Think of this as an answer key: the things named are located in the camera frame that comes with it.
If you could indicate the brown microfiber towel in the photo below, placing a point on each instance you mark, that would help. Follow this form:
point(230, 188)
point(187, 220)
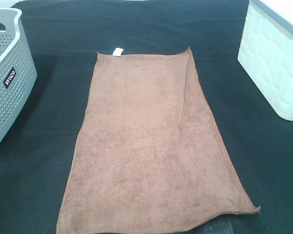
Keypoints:
point(149, 157)

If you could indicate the black table cloth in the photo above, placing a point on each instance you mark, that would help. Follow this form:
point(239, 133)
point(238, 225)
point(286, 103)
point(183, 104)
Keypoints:
point(64, 38)

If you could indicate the clear tape strip right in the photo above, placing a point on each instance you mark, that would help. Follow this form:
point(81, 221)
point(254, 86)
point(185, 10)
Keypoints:
point(218, 227)

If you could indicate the grey perforated laundry basket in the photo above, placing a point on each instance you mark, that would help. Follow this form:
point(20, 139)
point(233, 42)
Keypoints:
point(17, 70)

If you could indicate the white plastic bin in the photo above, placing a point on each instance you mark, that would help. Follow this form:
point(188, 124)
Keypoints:
point(266, 52)

